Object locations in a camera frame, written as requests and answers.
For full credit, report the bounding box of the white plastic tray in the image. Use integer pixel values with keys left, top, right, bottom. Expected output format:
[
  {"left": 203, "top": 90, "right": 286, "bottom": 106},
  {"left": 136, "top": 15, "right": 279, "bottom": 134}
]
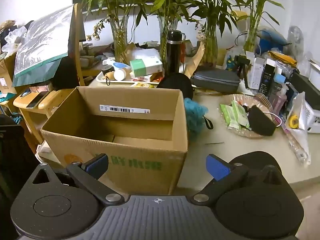
[{"left": 95, "top": 72, "right": 163, "bottom": 84}]

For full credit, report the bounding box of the brown cardboard box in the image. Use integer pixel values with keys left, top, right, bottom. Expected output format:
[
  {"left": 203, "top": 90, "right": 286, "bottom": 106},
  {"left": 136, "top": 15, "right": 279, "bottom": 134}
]
[{"left": 41, "top": 86, "right": 188, "bottom": 195}]

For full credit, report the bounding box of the grey zippered hard case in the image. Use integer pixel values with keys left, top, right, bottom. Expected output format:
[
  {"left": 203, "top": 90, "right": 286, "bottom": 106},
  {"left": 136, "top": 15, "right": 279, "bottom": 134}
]
[{"left": 191, "top": 68, "right": 240, "bottom": 94}]

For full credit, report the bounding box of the glass vase with bamboo left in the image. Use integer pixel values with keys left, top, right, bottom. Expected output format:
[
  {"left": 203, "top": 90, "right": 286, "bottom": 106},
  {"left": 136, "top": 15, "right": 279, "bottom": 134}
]
[{"left": 109, "top": 16, "right": 129, "bottom": 63}]

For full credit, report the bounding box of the glass vase with bamboo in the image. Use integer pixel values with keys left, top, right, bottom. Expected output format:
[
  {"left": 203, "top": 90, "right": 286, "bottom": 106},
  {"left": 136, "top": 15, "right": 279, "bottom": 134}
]
[
  {"left": 109, "top": 16, "right": 129, "bottom": 63},
  {"left": 201, "top": 18, "right": 218, "bottom": 68},
  {"left": 157, "top": 15, "right": 178, "bottom": 63},
  {"left": 244, "top": 7, "right": 261, "bottom": 53}
]

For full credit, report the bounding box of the small black tripod camera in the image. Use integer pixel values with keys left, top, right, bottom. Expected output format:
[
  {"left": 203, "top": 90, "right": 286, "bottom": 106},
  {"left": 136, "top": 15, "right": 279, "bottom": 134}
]
[{"left": 234, "top": 55, "right": 250, "bottom": 89}]

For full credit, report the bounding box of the teal mesh bath sponge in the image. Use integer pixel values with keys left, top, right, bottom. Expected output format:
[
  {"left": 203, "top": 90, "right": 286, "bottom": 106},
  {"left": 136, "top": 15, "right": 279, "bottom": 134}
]
[{"left": 184, "top": 98, "right": 208, "bottom": 139}]

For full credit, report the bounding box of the brown paper bag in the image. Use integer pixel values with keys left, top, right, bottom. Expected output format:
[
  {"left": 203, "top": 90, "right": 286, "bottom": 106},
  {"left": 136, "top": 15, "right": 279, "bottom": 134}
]
[{"left": 184, "top": 41, "right": 206, "bottom": 78}]

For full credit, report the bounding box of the glass vase with bamboo middle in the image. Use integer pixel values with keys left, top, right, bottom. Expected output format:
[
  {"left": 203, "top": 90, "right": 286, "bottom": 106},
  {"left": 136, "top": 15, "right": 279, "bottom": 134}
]
[{"left": 157, "top": 15, "right": 178, "bottom": 63}]

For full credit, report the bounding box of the white pill bottle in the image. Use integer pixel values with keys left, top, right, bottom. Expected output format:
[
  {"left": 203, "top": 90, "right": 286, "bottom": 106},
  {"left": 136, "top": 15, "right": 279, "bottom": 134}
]
[{"left": 113, "top": 68, "right": 127, "bottom": 81}]

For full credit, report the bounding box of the pink pump bottle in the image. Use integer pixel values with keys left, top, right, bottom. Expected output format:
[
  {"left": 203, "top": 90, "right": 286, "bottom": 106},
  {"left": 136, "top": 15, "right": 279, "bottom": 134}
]
[{"left": 270, "top": 84, "right": 288, "bottom": 115}]

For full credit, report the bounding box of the black thermos bottle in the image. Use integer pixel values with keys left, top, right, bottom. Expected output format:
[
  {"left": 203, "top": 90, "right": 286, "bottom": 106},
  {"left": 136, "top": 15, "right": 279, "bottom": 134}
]
[{"left": 165, "top": 30, "right": 185, "bottom": 75}]

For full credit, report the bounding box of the green wet wipes pack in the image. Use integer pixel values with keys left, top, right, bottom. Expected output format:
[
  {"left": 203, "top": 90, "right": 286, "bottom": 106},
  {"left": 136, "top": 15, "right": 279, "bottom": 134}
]
[{"left": 220, "top": 100, "right": 250, "bottom": 130}]

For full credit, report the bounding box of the green white tissue box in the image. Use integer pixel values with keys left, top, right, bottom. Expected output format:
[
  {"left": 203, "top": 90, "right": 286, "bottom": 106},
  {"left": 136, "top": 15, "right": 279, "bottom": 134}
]
[{"left": 130, "top": 56, "right": 163, "bottom": 77}]

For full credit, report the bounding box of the glass vase with bamboo far right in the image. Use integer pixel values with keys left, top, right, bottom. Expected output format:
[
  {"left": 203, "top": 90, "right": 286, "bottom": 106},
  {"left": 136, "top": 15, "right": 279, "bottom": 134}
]
[{"left": 244, "top": 7, "right": 261, "bottom": 53}]

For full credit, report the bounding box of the white blue spray bottle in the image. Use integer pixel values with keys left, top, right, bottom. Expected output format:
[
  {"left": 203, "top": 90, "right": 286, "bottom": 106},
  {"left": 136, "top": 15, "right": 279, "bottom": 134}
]
[{"left": 102, "top": 58, "right": 131, "bottom": 72}]

